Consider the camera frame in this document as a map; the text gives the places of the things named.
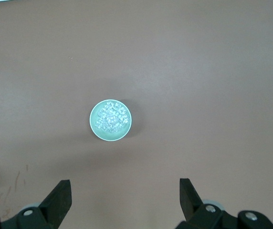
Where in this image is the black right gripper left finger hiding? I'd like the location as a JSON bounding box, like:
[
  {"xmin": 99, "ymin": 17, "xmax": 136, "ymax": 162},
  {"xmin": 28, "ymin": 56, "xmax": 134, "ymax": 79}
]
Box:
[{"xmin": 0, "ymin": 180, "xmax": 73, "ymax": 229}]

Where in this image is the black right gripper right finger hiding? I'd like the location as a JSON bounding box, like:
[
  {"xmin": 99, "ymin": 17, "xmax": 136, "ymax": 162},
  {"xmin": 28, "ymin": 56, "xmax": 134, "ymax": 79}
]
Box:
[{"xmin": 177, "ymin": 178, "xmax": 273, "ymax": 229}]

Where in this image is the clear ice cube heap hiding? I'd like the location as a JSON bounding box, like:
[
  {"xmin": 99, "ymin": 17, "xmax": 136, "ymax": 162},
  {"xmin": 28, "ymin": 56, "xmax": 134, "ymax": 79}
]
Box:
[{"xmin": 94, "ymin": 101, "xmax": 129, "ymax": 133}]

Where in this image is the green ceramic bowl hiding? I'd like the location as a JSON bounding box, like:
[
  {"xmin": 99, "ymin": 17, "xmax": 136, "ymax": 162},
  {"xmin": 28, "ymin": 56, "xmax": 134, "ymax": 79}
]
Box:
[{"xmin": 89, "ymin": 99, "xmax": 133, "ymax": 141}]

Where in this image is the brown table cover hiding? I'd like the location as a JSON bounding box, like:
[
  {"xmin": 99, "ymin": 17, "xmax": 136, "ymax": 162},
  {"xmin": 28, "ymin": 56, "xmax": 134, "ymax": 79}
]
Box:
[{"xmin": 0, "ymin": 0, "xmax": 273, "ymax": 229}]

